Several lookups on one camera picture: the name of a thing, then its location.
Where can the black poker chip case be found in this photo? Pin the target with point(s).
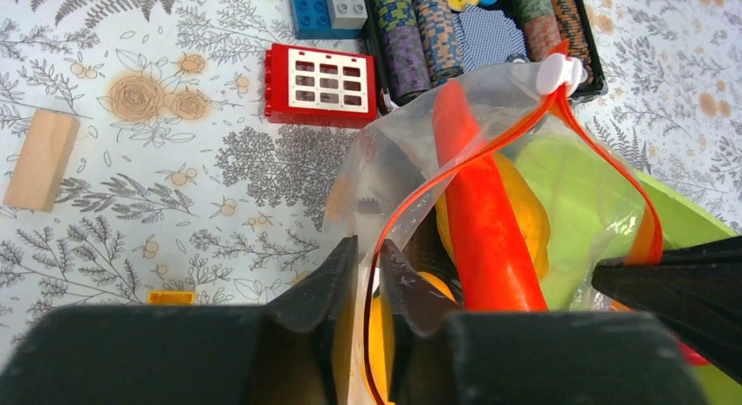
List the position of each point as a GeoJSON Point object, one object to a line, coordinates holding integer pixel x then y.
{"type": "Point", "coordinates": [420, 44]}

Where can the small orange toy cracker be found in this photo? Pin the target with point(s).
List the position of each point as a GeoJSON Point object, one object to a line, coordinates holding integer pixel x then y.
{"type": "Point", "coordinates": [165, 297]}

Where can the orange toy mandarin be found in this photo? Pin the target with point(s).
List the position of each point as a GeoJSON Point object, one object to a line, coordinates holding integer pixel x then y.
{"type": "Point", "coordinates": [380, 346]}

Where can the grey toy fish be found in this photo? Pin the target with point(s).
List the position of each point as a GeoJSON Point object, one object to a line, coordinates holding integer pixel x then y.
{"type": "Point", "coordinates": [383, 186]}

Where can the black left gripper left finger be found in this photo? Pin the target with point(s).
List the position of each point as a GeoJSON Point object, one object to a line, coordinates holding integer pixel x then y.
{"type": "Point", "coordinates": [293, 350]}

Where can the red white window brick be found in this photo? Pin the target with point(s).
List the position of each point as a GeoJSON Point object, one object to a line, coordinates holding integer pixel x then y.
{"type": "Point", "coordinates": [308, 86]}

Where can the long wooden block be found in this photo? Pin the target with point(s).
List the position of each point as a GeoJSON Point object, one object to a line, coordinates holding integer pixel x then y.
{"type": "Point", "coordinates": [36, 178]}

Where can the green plastic tray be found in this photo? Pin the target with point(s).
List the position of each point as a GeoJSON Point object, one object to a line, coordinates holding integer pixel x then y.
{"type": "Point", "coordinates": [593, 214]}

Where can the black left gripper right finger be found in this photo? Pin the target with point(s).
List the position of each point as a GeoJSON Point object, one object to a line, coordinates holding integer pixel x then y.
{"type": "Point", "coordinates": [446, 355]}

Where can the blue playing card deck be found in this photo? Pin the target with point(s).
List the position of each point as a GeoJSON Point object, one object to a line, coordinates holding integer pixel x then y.
{"type": "Point", "coordinates": [487, 37]}

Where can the grey toy brick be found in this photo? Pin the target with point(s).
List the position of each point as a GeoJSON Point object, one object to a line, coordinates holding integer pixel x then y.
{"type": "Point", "coordinates": [347, 14]}

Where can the orange toy carrot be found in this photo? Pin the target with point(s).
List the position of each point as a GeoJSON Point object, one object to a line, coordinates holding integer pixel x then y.
{"type": "Point", "coordinates": [478, 228]}

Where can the red toy apple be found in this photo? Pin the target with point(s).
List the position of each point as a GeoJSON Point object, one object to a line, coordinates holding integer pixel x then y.
{"type": "Point", "coordinates": [692, 357]}

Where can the clear zip top bag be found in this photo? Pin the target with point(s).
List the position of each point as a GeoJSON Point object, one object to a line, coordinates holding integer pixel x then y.
{"type": "Point", "coordinates": [444, 153]}

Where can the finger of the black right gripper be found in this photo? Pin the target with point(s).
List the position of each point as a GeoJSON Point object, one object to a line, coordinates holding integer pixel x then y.
{"type": "Point", "coordinates": [695, 292]}

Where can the blue toy brick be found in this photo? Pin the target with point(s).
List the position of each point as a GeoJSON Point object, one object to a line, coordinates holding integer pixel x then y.
{"type": "Point", "coordinates": [312, 21]}

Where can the yellow toy bell pepper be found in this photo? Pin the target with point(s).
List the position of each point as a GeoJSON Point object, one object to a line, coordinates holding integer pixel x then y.
{"type": "Point", "coordinates": [529, 212]}

